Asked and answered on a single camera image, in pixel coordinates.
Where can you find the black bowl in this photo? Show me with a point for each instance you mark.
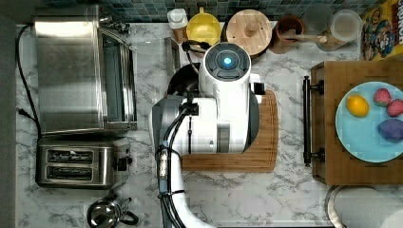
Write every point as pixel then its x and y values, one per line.
pixel 186 79

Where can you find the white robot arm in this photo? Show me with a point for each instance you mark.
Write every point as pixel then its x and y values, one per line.
pixel 222 119

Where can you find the wooden cutting board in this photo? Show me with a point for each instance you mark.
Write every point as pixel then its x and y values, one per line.
pixel 259 157

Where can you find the yellow plastic pitcher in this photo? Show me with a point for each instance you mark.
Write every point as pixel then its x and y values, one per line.
pixel 204 27

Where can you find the white lidded bottle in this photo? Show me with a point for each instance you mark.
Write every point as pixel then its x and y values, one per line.
pixel 177 21

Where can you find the round wooden lid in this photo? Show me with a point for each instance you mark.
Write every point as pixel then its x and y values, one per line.
pixel 249 29

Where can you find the brown wooden cup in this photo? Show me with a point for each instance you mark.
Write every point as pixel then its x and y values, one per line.
pixel 286 26

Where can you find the stainless steel toaster oven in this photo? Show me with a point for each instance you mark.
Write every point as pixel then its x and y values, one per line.
pixel 85 71

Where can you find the small steel kettle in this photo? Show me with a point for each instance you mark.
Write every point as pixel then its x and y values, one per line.
pixel 109 212

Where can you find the silver two-slot toaster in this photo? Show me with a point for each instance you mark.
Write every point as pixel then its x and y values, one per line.
pixel 87 164

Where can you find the toy lemon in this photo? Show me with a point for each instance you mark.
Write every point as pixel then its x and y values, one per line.
pixel 357 106

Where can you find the light blue plate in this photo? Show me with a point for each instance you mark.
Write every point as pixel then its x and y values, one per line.
pixel 369 138

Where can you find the clear glass jar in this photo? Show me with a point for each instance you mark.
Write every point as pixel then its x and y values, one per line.
pixel 345 28

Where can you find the toy strawberry upper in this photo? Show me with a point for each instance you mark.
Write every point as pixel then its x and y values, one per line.
pixel 382 97

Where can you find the toy strawberry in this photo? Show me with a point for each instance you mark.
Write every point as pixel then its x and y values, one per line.
pixel 395 108
pixel 382 97

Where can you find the purple toy fruit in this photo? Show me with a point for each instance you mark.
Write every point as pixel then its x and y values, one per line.
pixel 391 130

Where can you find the toy strawberry right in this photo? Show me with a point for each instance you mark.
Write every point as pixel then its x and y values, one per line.
pixel 395 108

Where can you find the cereal box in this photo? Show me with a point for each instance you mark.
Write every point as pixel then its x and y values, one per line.
pixel 382 32

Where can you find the wooden tray with black handle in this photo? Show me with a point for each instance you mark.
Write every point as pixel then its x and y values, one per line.
pixel 322 91

